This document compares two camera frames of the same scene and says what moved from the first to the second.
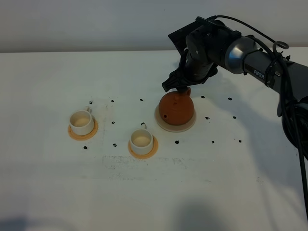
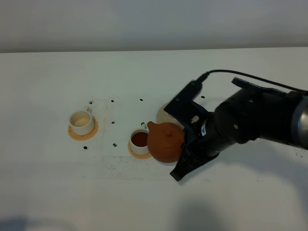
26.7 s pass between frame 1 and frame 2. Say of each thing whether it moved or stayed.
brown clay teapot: moved
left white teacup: stayed
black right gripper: moved
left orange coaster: stayed
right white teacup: stayed
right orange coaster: stayed
